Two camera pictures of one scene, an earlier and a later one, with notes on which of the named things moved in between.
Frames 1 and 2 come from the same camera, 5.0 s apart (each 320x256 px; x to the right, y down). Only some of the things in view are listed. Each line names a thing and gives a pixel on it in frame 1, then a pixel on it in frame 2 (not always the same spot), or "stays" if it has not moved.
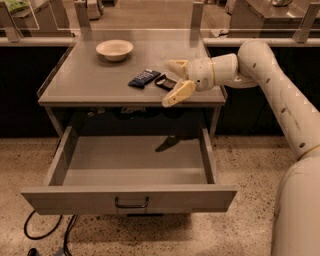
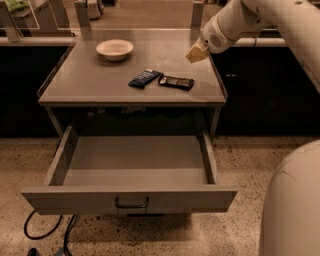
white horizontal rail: (273, 41) stays
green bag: (14, 5) stays
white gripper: (199, 72) -> (214, 36)
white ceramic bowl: (114, 49) stays
